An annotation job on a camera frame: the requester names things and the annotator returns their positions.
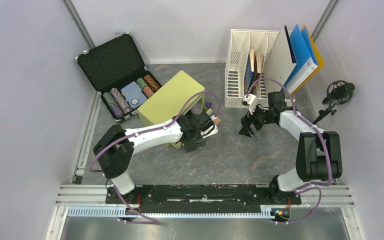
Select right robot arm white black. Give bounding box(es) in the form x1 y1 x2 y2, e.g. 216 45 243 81
239 91 343 204

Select black poker chip case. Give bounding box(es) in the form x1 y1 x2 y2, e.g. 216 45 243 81
75 33 162 123

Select brown small book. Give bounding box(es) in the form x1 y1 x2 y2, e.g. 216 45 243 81
248 49 265 97

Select white paper box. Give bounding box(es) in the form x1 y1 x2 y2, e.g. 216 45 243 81
263 25 297 86

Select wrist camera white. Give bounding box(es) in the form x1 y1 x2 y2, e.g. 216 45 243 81
241 93 257 115
200 115 218 139

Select green drawer cabinet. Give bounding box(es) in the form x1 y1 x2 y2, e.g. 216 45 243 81
136 70 207 150

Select orange plastic folder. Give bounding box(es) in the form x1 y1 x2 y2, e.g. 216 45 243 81
291 25 325 96

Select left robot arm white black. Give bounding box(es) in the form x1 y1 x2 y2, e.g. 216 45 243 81
93 112 218 204

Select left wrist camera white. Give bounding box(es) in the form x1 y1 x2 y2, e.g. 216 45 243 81
200 115 218 139

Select Animal Farm book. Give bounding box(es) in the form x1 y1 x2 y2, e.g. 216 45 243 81
243 48 255 93

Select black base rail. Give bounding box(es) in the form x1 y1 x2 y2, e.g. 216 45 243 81
123 184 302 214

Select wooden cube block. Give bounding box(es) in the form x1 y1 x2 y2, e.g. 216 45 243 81
213 117 221 126

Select purple cube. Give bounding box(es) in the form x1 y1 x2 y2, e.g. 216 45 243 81
205 102 213 109

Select black microphone on tripod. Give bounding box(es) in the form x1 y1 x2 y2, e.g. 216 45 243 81
312 80 355 125

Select blue plastic folder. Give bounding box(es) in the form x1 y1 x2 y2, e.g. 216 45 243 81
278 23 319 97

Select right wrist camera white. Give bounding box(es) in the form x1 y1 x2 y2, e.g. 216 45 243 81
241 93 257 115

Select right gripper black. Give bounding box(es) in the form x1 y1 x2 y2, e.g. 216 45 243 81
239 101 275 138

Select white file organizer rack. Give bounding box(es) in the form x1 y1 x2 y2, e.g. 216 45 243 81
224 26 283 108

